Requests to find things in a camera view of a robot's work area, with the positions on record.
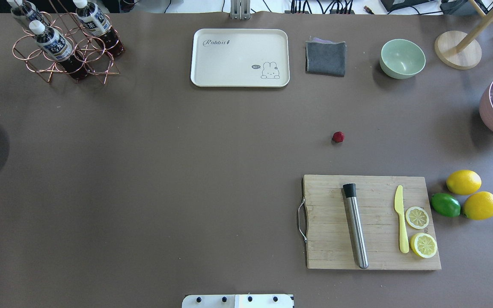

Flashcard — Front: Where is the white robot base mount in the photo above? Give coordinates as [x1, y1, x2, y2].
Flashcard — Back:
[181, 293, 295, 308]

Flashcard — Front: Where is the dark drink bottle left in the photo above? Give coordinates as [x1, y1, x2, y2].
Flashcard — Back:
[74, 0, 125, 58]

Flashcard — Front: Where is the green lime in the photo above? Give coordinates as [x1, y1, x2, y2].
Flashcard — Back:
[430, 193, 461, 218]

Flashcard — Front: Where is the whole yellow lemon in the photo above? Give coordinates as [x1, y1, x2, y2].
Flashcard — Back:
[445, 169, 482, 195]
[463, 191, 493, 220]

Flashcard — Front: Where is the whole yellow lemon upper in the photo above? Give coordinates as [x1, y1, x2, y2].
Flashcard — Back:
[463, 191, 493, 220]

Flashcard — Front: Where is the wooden cutting board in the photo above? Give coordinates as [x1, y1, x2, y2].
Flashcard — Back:
[303, 174, 441, 270]

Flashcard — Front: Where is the copper wire bottle rack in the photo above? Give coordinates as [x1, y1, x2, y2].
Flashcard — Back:
[9, 0, 125, 83]

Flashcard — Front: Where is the wooden cup stand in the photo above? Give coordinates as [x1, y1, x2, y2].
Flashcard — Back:
[434, 0, 493, 70]

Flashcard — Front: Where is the yellow plastic knife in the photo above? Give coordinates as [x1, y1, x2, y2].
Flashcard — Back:
[394, 185, 410, 254]

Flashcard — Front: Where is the steel muddler black tip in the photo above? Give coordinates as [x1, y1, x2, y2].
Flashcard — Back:
[343, 183, 369, 270]

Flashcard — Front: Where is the whole yellow lemon lower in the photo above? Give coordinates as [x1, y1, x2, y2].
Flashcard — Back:
[445, 169, 482, 195]

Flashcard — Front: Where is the dark drink bottle right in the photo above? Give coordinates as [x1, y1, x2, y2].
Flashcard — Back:
[7, 0, 49, 31]

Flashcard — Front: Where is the lemon half slice upper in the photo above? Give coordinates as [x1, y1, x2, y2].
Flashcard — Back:
[410, 233, 438, 258]

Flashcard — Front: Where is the lemon half slice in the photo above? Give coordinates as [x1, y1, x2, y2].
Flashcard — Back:
[410, 233, 438, 258]
[405, 207, 430, 230]

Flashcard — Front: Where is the grey folded cloth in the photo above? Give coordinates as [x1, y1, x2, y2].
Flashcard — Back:
[305, 38, 347, 77]

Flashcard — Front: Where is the lemon half slice lower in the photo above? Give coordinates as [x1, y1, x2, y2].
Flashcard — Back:
[405, 207, 430, 230]

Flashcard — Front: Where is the cream rabbit tray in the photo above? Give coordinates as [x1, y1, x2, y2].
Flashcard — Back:
[190, 29, 290, 88]

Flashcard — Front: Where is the dark drink bottle top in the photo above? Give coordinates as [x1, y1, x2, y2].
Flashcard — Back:
[29, 20, 89, 80]

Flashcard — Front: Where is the light green bowl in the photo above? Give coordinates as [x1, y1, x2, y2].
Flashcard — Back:
[379, 39, 426, 80]

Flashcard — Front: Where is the dark drink bottle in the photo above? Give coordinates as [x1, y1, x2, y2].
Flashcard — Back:
[74, 0, 125, 58]
[7, 0, 49, 31]
[29, 20, 89, 80]

